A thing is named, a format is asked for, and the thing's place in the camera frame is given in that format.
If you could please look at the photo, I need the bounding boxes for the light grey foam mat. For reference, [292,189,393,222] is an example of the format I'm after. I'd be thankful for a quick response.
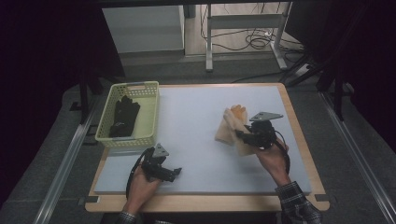
[93,85,313,196]

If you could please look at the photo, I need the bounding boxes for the tangle of black floor cables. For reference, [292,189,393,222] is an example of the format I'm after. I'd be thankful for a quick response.
[200,2,305,53]

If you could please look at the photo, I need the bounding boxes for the beige glove with orange fingertips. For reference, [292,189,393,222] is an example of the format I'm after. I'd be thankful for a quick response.
[222,107,260,157]

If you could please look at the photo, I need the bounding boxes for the left hand-held gripper black cable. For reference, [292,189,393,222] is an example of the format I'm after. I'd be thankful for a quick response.
[125,147,156,201]

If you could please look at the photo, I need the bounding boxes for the wooden table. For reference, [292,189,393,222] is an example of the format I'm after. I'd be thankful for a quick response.
[84,82,331,214]

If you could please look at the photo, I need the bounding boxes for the black tripod stand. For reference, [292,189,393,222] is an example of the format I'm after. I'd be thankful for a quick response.
[278,52,332,88]

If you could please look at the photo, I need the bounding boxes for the white cabinet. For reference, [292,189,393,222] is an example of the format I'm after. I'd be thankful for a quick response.
[102,5,186,54]

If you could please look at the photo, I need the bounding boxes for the hand-held gripper black cable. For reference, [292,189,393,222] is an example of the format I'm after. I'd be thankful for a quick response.
[273,130,291,175]
[125,147,156,201]

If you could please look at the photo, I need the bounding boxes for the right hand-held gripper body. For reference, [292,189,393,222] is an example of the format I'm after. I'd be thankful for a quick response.
[244,111,285,151]

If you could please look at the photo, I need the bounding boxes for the white metal stand frame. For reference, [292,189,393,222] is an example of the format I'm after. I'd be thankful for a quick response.
[205,1,294,73]

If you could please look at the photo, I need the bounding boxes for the dark curtain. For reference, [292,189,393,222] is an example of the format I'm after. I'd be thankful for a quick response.
[284,0,396,155]
[0,0,126,208]

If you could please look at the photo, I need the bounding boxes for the aluminium floor rail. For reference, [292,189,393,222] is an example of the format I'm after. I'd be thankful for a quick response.
[318,91,396,224]
[32,95,99,224]

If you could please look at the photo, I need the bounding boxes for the pale green plastic basket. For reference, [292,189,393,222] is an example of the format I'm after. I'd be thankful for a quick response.
[94,80,161,148]

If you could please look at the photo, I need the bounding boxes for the black upright post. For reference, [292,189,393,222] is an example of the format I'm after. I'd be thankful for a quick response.
[333,78,346,121]
[78,69,91,125]

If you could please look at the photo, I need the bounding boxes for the right hand-held gripper black cable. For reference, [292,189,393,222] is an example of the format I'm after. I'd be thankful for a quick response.
[273,130,291,175]

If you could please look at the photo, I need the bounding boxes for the black glove with logo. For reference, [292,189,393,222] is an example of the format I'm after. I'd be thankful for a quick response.
[108,94,138,138]

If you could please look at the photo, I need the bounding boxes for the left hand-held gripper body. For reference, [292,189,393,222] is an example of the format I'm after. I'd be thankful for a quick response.
[140,142,176,184]

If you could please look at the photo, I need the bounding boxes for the beige glove with orange palm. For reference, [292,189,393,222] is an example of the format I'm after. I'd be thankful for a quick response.
[214,104,248,147]

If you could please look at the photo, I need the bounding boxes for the person's left hand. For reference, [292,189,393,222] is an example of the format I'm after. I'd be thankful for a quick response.
[122,172,163,215]

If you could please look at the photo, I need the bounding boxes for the person's right hand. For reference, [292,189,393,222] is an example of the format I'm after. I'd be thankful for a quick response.
[252,137,292,189]

